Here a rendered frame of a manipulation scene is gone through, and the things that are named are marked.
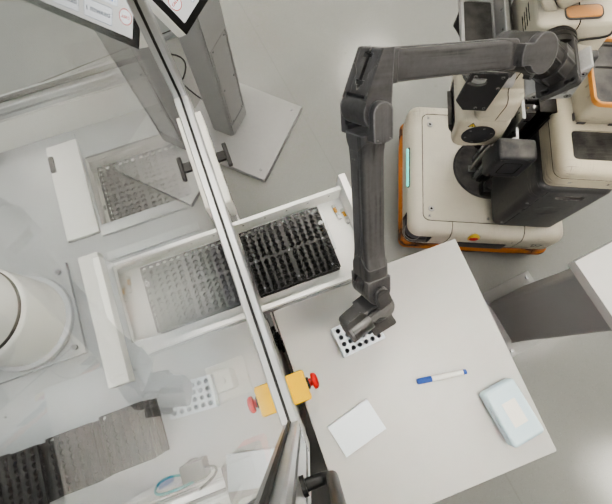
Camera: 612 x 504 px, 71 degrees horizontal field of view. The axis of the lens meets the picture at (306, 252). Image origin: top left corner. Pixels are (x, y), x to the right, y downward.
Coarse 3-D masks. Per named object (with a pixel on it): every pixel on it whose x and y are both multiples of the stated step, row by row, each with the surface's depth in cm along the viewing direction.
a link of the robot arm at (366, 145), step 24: (384, 120) 72; (360, 144) 75; (384, 144) 77; (360, 168) 78; (360, 192) 81; (360, 216) 84; (360, 240) 87; (384, 240) 88; (360, 264) 90; (384, 264) 90; (360, 288) 93
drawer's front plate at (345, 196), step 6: (342, 174) 114; (342, 180) 114; (336, 186) 121; (342, 186) 114; (348, 186) 113; (342, 192) 117; (348, 192) 113; (342, 198) 119; (348, 198) 112; (342, 204) 122; (348, 204) 115; (348, 210) 117; (348, 216) 120
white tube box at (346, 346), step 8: (336, 328) 116; (336, 336) 116; (344, 336) 116; (368, 336) 116; (376, 336) 119; (384, 336) 116; (344, 344) 119; (352, 344) 115; (360, 344) 119; (368, 344) 115; (344, 352) 115; (352, 352) 115
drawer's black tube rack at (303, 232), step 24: (288, 216) 114; (312, 216) 114; (264, 240) 112; (288, 240) 116; (312, 240) 112; (264, 264) 111; (288, 264) 114; (312, 264) 111; (336, 264) 114; (264, 288) 109
